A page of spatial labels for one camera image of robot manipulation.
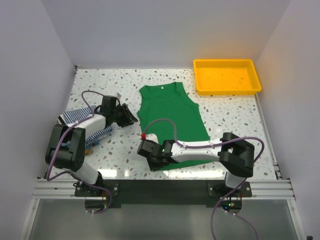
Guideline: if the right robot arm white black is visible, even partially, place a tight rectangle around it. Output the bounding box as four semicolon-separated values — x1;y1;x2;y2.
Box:
137;132;255;197

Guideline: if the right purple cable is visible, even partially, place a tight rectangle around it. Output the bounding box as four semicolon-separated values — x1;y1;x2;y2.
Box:
143;118;266;240

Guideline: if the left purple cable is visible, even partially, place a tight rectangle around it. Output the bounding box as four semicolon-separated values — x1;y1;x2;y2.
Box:
44;90;111;216

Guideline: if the yellow plastic tray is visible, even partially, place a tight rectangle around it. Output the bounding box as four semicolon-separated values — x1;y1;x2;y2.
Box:
193;59;262;96

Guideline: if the tan folded tank top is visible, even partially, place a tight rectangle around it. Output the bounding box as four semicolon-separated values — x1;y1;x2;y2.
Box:
84;147;93;156

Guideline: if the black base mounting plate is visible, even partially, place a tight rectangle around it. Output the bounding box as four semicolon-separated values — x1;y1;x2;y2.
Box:
73;179;253;209

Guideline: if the aluminium frame rail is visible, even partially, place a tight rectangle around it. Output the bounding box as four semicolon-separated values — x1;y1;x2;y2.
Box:
32;179;296;200

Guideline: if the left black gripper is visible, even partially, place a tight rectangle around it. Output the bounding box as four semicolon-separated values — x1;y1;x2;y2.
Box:
110;102;138;127

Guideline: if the green tank top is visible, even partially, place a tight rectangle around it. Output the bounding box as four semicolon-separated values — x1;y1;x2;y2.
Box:
136;81;211;172

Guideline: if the purple cable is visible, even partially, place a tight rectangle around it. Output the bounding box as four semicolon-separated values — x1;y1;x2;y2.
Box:
143;118;266;240
44;90;111;216

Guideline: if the light blue folded tank top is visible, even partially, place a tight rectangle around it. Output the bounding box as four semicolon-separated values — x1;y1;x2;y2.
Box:
61;139;100;149

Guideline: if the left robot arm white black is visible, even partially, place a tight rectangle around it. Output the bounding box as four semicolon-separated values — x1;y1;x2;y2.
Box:
45;95;138;197

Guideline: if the blue white striped tank top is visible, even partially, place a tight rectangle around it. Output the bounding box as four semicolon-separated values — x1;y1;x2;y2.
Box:
60;105;113;141

